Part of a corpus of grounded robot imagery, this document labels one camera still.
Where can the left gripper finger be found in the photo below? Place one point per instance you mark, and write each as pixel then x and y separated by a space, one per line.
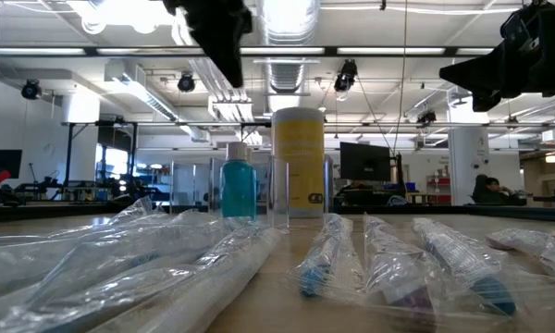
pixel 226 41

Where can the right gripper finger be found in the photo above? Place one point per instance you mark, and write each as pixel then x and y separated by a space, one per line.
pixel 482 72

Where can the blue mouthwash bottle white cap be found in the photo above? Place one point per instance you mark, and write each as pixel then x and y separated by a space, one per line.
pixel 238 189

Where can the overhead light bar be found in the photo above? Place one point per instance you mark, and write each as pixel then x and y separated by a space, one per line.
pixel 282 51

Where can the white round pillar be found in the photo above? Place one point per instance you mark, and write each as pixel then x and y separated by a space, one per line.
pixel 467 162

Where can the person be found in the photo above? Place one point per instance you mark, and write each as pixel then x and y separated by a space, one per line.
pixel 492 194

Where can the red storage shelf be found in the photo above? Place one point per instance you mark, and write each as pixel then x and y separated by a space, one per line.
pixel 444 199

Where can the yellow white wipes canister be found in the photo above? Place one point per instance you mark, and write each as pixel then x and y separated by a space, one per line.
pixel 298 162

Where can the black computer monitor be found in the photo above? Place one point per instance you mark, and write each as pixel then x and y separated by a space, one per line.
pixel 365 162

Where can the clear acrylic organizer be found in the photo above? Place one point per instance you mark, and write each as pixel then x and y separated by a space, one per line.
pixel 277 194

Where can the dark flat screen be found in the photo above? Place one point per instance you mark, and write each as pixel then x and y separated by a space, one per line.
pixel 2 162

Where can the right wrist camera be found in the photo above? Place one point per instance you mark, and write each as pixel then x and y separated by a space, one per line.
pixel 518 30

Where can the silver ventilation duct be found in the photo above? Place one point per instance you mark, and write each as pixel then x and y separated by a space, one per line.
pixel 287 28

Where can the white ceiling air duct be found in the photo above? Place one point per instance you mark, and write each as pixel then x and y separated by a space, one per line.
pixel 141 92

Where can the black aluminium table frame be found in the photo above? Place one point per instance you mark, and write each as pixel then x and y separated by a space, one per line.
pixel 444 210

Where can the black tall workstation frame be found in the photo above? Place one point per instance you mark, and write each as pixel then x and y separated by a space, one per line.
pixel 68 162

